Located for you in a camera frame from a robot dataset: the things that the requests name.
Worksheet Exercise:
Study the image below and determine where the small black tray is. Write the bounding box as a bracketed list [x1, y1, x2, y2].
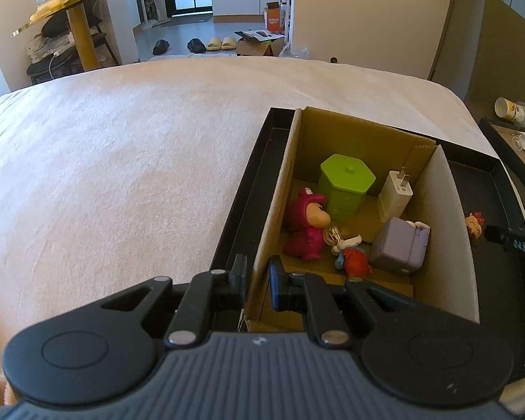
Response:
[479, 116, 525, 228]

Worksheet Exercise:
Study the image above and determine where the white charger plug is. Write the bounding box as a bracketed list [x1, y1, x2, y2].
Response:
[377, 167, 414, 224]

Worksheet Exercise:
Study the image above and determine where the green hexagonal lidded container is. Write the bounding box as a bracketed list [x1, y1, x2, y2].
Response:
[318, 153, 377, 220]

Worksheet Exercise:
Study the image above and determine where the red round figurine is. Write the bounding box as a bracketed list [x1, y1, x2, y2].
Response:
[335, 247, 374, 281]

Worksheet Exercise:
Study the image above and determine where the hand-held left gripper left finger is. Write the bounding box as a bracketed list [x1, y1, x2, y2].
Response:
[98, 253, 249, 351]

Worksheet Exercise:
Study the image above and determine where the white cabinet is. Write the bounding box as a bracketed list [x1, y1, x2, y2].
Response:
[94, 0, 141, 64]

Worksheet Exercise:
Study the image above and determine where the round yellow table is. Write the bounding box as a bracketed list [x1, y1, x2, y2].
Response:
[12, 0, 143, 71]

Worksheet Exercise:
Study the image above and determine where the grey doormat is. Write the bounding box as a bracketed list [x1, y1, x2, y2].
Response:
[160, 13, 213, 27]

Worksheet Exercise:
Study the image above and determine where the white and gold figurine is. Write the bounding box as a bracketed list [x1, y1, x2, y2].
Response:
[324, 225, 364, 254]

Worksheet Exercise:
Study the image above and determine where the black chair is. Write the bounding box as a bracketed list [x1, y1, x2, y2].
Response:
[26, 9, 119, 86]

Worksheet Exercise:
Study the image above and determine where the purple-grey cube toy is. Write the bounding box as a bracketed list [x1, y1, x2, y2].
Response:
[370, 216, 432, 274]

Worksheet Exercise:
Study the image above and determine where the cardboard box with papers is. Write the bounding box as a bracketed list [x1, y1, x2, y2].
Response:
[235, 30, 286, 57]

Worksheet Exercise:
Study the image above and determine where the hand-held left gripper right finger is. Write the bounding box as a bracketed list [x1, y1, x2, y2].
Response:
[268, 256, 425, 351]

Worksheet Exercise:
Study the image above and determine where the small brown-haired doll figurine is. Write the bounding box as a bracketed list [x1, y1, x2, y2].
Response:
[464, 211, 486, 239]

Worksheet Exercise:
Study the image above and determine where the magenta dinosaur costume figurine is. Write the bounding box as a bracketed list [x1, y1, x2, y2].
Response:
[282, 187, 333, 261]

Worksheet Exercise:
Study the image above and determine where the orange carton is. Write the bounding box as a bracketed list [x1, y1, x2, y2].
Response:
[262, 2, 287, 33]

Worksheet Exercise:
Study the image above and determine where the large black tray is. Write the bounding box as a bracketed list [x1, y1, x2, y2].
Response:
[210, 107, 525, 386]

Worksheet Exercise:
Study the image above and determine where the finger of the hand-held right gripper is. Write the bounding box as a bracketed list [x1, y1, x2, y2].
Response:
[485, 224, 525, 265]

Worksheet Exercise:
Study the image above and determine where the paper cup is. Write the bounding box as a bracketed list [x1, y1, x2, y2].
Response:
[494, 96, 525, 122]

